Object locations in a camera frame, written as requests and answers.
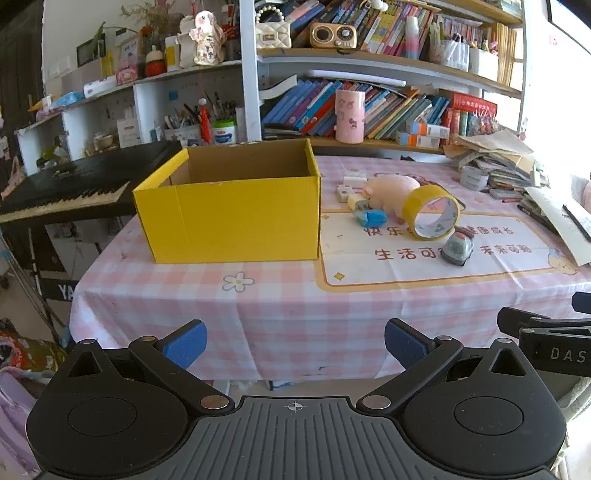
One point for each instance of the purple backpack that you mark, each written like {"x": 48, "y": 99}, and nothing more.
{"x": 14, "y": 415}

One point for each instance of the printed cartoon desk mat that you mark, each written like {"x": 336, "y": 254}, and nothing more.
{"x": 415, "y": 272}

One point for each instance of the pink cylindrical pen holder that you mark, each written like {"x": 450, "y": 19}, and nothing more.
{"x": 349, "y": 117}

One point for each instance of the yellow cardboard box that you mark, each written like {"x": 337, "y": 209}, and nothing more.
{"x": 231, "y": 221}

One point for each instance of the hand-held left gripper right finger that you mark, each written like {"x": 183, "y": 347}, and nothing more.
{"x": 406, "y": 344}

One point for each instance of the small grey toy car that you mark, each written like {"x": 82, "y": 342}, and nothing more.
{"x": 457, "y": 251}

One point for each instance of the pile of papers and books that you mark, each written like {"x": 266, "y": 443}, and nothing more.
{"x": 508, "y": 157}

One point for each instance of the pink plush pig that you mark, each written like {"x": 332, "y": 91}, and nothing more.
{"x": 392, "y": 189}

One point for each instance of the pink checkered cloth desktop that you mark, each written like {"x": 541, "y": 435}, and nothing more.
{"x": 277, "y": 314}

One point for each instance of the yellow tape roll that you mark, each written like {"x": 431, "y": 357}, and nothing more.
{"x": 415, "y": 203}

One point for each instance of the pastel gradient bottle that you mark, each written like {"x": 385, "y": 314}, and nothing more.
{"x": 412, "y": 39}

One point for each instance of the white rectangular adapter block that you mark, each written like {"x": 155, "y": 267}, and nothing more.
{"x": 354, "y": 179}

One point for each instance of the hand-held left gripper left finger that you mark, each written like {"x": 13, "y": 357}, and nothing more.
{"x": 189, "y": 344}

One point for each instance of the grey tape roll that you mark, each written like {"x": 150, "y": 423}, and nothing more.
{"x": 474, "y": 177}

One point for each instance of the white charger plug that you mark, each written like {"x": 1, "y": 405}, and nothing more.
{"x": 344, "y": 193}

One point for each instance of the white bookshelf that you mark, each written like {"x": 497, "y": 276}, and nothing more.
{"x": 249, "y": 92}

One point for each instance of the light blue eraser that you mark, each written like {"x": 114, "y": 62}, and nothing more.
{"x": 371, "y": 217}

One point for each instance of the red boxed book set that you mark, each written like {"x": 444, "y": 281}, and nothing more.
{"x": 473, "y": 113}

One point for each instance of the orange white small box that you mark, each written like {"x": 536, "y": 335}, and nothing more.
{"x": 429, "y": 129}
{"x": 415, "y": 141}

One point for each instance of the gold retro radio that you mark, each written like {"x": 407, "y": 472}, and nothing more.
{"x": 333, "y": 35}

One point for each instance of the row of thin books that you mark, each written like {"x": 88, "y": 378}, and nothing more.
{"x": 383, "y": 23}

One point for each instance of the small white-capped spray bottle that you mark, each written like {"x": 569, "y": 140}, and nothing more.
{"x": 358, "y": 201}

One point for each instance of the black keyboard stand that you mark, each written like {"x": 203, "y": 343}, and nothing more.
{"x": 57, "y": 290}

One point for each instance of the red hanging ornament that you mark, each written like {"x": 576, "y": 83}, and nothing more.
{"x": 205, "y": 120}

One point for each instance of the row of colourful books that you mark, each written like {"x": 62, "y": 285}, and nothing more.
{"x": 304, "y": 104}

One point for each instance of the white jar green lid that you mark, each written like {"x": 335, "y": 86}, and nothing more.
{"x": 224, "y": 134}

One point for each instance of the white quilted purse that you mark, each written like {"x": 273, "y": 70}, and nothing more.
{"x": 273, "y": 34}

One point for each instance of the black electronic keyboard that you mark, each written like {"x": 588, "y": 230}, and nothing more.
{"x": 69, "y": 180}

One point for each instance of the pale doll figurine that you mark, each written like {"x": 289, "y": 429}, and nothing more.
{"x": 206, "y": 39}

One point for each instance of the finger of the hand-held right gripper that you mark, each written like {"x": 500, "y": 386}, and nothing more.
{"x": 512, "y": 319}
{"x": 584, "y": 302}

